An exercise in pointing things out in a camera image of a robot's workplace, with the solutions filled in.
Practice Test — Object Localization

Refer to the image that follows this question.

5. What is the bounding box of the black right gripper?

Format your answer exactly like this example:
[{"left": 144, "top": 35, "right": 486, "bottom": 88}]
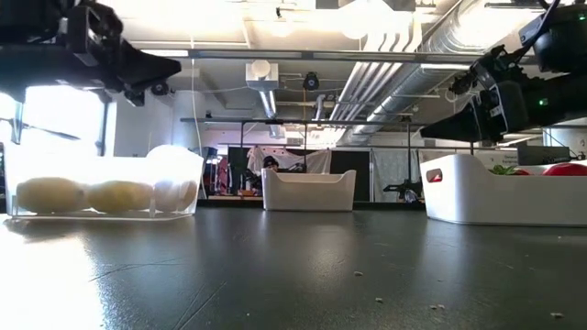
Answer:
[{"left": 419, "top": 81, "right": 533, "bottom": 143}]

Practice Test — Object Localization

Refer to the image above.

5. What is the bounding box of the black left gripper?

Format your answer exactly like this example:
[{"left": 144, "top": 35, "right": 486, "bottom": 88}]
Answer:
[{"left": 50, "top": 40, "right": 183, "bottom": 93}]

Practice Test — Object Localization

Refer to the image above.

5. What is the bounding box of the black track light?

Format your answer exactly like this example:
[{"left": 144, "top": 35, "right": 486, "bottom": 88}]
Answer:
[{"left": 451, "top": 71, "right": 478, "bottom": 95}]

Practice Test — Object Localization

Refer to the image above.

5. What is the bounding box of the white curtain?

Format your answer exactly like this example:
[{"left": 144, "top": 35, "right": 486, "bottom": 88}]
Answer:
[{"left": 370, "top": 148, "right": 426, "bottom": 203}]

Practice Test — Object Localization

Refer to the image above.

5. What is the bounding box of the black floor stand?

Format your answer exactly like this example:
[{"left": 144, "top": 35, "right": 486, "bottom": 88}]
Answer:
[{"left": 382, "top": 178, "right": 426, "bottom": 204}]

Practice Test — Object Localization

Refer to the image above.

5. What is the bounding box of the white plastic basket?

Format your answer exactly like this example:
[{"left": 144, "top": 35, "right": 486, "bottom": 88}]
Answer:
[{"left": 420, "top": 153, "right": 587, "bottom": 228}]

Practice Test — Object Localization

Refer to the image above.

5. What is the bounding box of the black computer monitor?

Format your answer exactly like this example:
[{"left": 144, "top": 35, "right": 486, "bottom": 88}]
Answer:
[{"left": 516, "top": 145, "right": 572, "bottom": 167}]

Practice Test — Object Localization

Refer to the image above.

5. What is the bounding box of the frosted translucent plastic basket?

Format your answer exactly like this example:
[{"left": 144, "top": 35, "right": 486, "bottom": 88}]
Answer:
[{"left": 3, "top": 144, "right": 205, "bottom": 223}]

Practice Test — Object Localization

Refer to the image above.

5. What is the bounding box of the black partition panel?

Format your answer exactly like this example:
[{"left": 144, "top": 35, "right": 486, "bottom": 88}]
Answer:
[{"left": 329, "top": 149, "right": 371, "bottom": 203}]

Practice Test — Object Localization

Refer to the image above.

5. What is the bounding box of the white hanging sheet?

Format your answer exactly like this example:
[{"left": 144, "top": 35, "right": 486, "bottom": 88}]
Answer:
[{"left": 246, "top": 145, "right": 333, "bottom": 176}]

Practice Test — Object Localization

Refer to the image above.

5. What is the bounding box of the person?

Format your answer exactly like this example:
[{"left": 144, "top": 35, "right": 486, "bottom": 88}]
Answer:
[{"left": 261, "top": 155, "right": 282, "bottom": 174}]

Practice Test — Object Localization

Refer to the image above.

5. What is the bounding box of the cream plastic basket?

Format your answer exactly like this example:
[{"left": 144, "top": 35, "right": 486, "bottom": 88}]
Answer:
[{"left": 260, "top": 168, "right": 358, "bottom": 213}]

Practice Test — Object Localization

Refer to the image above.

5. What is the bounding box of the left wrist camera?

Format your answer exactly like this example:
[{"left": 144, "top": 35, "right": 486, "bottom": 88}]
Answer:
[{"left": 68, "top": 2, "right": 124, "bottom": 50}]

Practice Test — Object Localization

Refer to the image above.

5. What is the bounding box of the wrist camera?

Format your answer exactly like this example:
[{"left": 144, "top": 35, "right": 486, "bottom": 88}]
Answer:
[
  {"left": 470, "top": 44, "right": 524, "bottom": 88},
  {"left": 68, "top": 2, "right": 124, "bottom": 50}
]

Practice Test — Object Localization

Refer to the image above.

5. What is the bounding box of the silver ventilation duct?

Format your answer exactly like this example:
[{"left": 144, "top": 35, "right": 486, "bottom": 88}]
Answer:
[{"left": 329, "top": 0, "right": 542, "bottom": 148}]

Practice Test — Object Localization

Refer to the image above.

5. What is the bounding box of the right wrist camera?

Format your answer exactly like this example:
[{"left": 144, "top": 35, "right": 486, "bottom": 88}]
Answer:
[{"left": 470, "top": 44, "right": 524, "bottom": 88}]

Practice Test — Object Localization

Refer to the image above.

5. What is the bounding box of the white overhead camera box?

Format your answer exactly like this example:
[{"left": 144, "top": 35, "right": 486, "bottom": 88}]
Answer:
[{"left": 245, "top": 59, "right": 280, "bottom": 92}]

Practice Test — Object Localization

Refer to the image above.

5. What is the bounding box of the black round camera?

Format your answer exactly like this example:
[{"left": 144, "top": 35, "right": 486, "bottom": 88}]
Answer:
[{"left": 302, "top": 71, "right": 321, "bottom": 92}]

